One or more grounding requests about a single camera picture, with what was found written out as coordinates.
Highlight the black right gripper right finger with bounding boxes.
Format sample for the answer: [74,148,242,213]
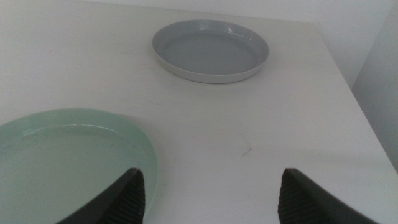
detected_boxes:
[277,168,380,224]

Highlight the grey shallow bowl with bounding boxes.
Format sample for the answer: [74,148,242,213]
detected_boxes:
[151,19,270,85]

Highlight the pale green shallow bowl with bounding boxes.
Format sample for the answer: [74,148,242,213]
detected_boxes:
[0,107,159,224]

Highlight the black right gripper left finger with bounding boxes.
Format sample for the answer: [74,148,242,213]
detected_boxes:
[57,167,146,224]

